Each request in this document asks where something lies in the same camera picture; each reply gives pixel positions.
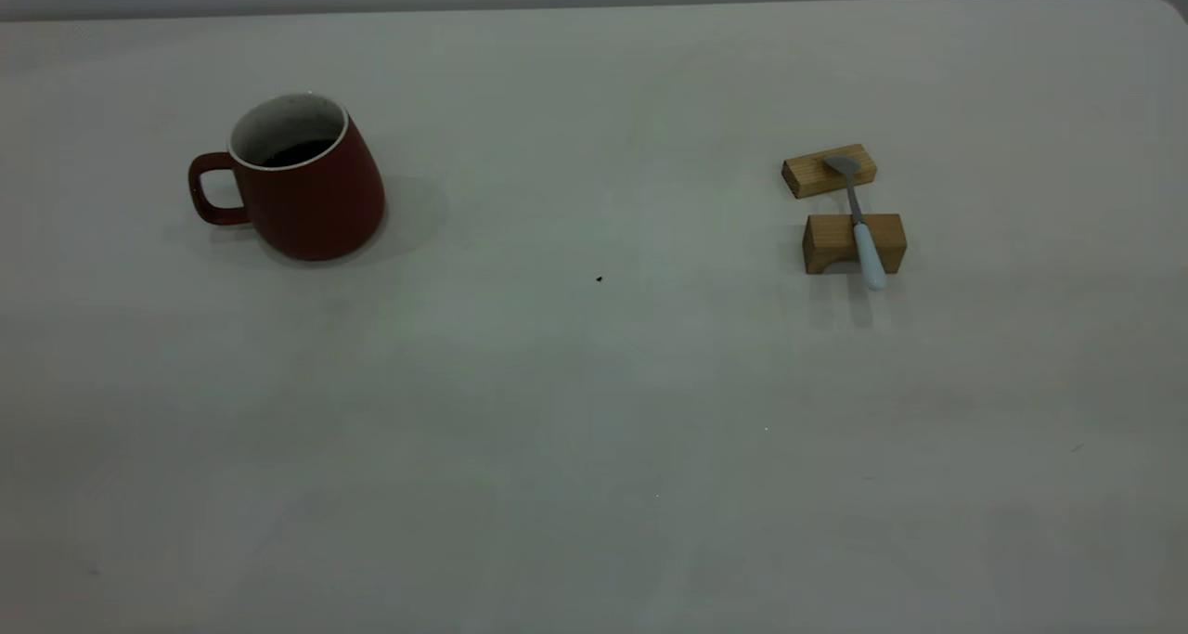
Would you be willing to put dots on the red ceramic mug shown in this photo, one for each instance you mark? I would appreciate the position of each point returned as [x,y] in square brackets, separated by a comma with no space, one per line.
[316,202]

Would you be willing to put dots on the arch-shaped wooden block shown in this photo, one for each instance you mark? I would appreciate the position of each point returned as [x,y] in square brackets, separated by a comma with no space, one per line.
[831,237]

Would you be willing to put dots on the flat rectangular wooden block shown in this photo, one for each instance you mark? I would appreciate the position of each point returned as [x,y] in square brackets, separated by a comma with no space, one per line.
[807,175]

